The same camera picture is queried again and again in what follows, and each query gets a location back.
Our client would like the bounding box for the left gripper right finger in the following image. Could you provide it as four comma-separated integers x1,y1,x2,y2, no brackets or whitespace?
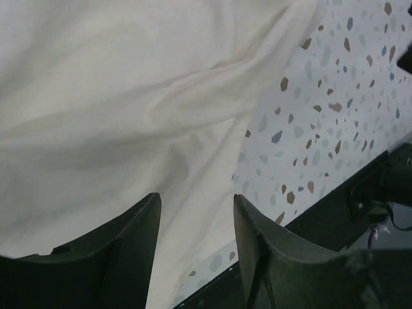
234,195,411,308

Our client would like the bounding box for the white t shirt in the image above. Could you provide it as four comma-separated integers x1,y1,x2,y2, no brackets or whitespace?
1,1,326,308

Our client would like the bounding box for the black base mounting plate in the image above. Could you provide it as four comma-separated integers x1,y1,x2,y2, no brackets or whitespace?
178,144,411,308

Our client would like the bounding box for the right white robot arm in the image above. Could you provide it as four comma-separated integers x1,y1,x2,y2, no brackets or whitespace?
397,44,412,74

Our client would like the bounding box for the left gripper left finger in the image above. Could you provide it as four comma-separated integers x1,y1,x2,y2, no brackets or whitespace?
1,193,161,309

